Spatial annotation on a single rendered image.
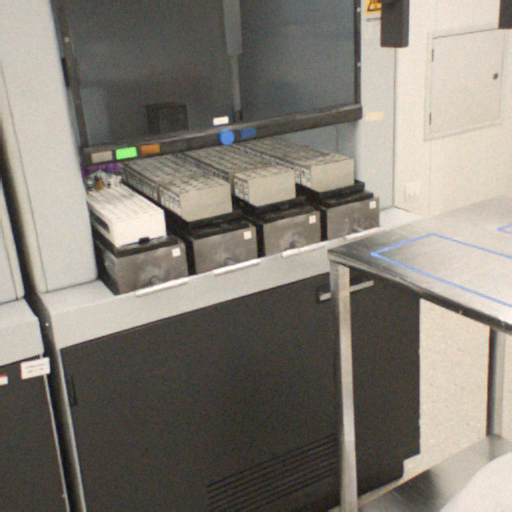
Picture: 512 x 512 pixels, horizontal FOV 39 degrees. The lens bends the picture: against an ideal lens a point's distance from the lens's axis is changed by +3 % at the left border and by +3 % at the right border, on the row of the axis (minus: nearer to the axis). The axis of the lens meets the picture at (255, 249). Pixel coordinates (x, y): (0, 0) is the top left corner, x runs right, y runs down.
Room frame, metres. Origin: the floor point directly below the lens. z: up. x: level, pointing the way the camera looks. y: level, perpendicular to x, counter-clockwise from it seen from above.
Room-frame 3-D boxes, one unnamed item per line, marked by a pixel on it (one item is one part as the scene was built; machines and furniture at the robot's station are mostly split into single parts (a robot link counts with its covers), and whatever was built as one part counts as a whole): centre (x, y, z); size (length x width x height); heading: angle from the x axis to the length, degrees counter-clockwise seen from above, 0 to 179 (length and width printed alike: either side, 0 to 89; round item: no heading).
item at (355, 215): (1.70, -0.07, 0.78); 0.73 x 0.14 x 0.09; 27
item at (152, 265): (1.50, 0.34, 0.78); 0.73 x 0.14 x 0.09; 27
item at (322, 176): (1.49, -0.18, 0.85); 0.12 x 0.02 x 0.06; 116
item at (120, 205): (1.37, 0.28, 0.83); 0.30 x 0.10 x 0.06; 27
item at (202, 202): (1.35, 0.10, 0.85); 0.12 x 0.02 x 0.06; 117
